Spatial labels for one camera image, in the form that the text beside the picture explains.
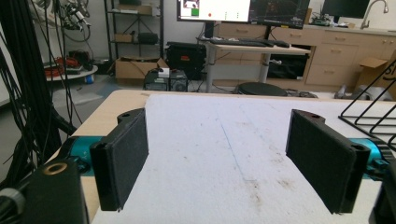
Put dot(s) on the round white platform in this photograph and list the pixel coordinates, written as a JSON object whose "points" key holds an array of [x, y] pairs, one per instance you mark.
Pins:
{"points": [[77, 74]]}

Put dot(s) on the monitor with dark screen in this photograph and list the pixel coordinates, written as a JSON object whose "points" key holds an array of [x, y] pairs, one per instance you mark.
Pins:
{"points": [[280, 12]]}

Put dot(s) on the metal faucet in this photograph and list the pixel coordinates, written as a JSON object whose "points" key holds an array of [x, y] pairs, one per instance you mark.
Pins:
{"points": [[368, 15]]}

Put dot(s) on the wooden drawer cabinet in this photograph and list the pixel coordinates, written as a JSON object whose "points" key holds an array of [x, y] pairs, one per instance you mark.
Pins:
{"points": [[336, 53]]}

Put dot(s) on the wide open cardboard box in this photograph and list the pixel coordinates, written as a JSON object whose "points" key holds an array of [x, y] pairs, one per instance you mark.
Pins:
{"points": [[130, 70]]}

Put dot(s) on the black computer box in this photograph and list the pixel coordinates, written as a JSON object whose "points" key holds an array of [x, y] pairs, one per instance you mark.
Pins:
{"points": [[165, 81]]}

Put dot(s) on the black keyboard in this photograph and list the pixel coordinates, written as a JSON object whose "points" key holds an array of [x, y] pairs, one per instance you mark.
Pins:
{"points": [[239, 42]]}

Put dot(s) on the black round stool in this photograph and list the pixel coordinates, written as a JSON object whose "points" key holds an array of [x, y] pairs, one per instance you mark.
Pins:
{"points": [[261, 89]]}

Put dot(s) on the monitor with white screen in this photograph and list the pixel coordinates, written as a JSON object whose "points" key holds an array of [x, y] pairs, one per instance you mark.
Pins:
{"points": [[218, 9]]}

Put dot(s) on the open cardboard box with print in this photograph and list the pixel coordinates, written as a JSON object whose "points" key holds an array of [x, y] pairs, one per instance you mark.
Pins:
{"points": [[370, 74]]}

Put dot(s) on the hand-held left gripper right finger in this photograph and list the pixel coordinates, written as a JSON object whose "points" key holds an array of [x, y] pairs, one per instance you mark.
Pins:
{"points": [[320, 161]]}

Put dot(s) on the white foam mat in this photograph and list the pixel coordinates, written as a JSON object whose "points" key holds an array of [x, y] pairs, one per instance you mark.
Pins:
{"points": [[218, 149]]}

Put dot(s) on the black metal shelf unit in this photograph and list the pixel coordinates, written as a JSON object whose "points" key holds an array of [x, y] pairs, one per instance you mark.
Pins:
{"points": [[161, 31]]}

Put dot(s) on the small black monitor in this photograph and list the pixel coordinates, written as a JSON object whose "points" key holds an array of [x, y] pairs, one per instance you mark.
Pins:
{"points": [[345, 7]]}

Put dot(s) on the black equipment case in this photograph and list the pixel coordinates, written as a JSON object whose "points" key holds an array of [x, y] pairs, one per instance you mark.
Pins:
{"points": [[186, 59]]}

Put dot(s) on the wooden standing desk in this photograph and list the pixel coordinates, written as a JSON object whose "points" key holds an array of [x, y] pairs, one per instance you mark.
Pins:
{"points": [[249, 49]]}

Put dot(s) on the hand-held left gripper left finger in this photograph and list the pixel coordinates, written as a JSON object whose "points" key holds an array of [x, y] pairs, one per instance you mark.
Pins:
{"points": [[120, 161]]}

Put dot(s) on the black computer mouse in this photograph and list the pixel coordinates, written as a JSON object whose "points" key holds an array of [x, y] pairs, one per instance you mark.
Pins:
{"points": [[282, 44]]}

